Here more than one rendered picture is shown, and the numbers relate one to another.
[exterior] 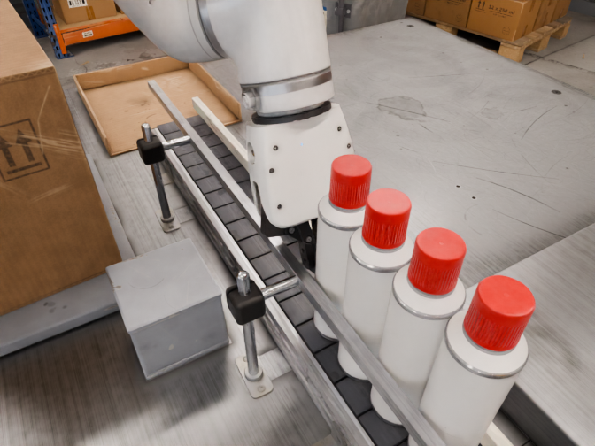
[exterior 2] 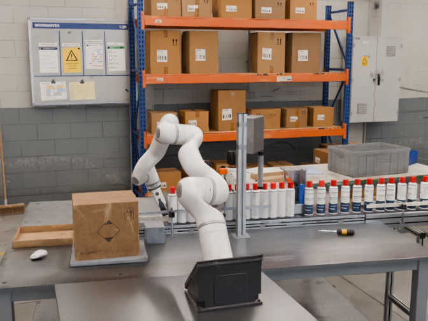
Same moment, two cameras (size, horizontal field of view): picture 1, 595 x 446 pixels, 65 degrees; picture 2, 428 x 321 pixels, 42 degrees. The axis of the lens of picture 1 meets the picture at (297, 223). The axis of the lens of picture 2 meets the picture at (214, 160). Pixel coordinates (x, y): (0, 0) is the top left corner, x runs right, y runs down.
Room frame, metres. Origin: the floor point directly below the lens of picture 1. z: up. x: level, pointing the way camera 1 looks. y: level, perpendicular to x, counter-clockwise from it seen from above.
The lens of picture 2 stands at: (-0.86, 2.76, 1.78)
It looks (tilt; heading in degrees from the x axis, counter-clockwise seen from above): 10 degrees down; 288
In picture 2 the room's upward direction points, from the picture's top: straight up
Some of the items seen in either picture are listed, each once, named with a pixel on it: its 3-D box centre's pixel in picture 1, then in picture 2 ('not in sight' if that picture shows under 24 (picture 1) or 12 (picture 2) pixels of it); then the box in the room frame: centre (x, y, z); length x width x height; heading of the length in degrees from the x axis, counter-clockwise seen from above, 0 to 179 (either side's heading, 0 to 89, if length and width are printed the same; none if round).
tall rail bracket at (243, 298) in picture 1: (267, 319); (171, 221); (0.29, 0.03, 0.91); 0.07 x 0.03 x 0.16; 120
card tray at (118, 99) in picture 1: (154, 97); (45, 235); (0.91, 0.30, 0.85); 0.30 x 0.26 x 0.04; 30
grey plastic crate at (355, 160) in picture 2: not in sight; (367, 158); (-0.61, -2.33, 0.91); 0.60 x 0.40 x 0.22; 41
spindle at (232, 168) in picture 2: not in sight; (232, 171); (0.19, -0.80, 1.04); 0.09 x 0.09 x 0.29
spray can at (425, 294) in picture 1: (415, 335); (191, 204); (0.22, -0.09, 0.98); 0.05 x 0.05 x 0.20
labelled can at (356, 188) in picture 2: not in sight; (356, 195); (-0.64, -0.59, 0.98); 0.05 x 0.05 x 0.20
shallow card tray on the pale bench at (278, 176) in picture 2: not in sight; (274, 177); (0.10, -1.74, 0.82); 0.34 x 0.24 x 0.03; 43
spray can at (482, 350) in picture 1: (465, 386); not in sight; (0.18, -0.12, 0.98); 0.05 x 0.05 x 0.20
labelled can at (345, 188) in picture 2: not in sight; (344, 196); (-0.58, -0.55, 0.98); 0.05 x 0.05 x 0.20
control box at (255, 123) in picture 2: not in sight; (250, 134); (-0.09, -0.18, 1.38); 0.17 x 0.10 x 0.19; 85
